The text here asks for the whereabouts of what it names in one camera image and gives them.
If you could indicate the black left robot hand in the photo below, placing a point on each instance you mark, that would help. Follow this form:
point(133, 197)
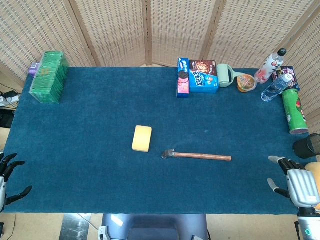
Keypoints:
point(2, 185)

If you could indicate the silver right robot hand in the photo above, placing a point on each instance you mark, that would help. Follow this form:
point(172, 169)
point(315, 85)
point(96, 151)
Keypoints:
point(302, 186)

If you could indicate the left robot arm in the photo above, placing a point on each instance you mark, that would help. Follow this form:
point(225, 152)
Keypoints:
point(1, 228)

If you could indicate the yellow sponge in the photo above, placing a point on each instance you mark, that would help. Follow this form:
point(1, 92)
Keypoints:
point(142, 138)

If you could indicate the black mesh pen cup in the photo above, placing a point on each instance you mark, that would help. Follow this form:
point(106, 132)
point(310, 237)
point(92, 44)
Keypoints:
point(306, 147)

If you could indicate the green chips can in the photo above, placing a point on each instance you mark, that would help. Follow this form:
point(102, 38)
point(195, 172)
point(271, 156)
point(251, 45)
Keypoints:
point(295, 112)

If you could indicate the white power strip with plugs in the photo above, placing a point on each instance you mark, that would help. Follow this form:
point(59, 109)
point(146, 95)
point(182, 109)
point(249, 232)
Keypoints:
point(8, 98)

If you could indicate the blue table cloth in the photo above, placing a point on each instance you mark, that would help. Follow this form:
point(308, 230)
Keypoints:
point(100, 175)

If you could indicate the clear water bottle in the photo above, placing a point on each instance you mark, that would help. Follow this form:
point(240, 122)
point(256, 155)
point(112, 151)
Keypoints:
point(273, 88)

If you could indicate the purple snack bag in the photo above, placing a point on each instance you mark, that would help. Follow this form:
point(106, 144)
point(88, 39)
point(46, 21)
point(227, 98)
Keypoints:
point(292, 75)

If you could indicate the orange jelly cup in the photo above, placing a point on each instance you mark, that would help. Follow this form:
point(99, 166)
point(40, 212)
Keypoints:
point(246, 83)

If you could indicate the green packet stack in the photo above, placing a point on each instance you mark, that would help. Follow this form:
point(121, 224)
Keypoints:
point(48, 77)

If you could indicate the small purple box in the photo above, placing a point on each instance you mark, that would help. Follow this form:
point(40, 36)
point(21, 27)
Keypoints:
point(34, 68)

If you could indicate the pale green lint roller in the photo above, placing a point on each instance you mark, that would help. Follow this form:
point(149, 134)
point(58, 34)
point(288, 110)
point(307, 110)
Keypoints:
point(224, 76)

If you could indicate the blue cookie box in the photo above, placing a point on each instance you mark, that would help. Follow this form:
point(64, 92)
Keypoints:
point(203, 82)

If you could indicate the blue robot torso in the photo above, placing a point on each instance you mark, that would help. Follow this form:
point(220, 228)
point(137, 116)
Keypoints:
point(155, 226)

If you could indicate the brown snack box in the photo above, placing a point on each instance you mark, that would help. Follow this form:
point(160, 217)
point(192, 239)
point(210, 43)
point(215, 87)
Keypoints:
point(202, 65)

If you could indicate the blue pink Oreo box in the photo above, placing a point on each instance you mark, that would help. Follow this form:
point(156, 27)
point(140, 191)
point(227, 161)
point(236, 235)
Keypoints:
point(182, 80)

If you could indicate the wicker folding screen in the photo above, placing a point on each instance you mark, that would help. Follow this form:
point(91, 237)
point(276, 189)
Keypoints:
point(175, 32)

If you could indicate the white connector bracket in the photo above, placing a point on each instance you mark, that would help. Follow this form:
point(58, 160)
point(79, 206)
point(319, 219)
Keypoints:
point(102, 232)

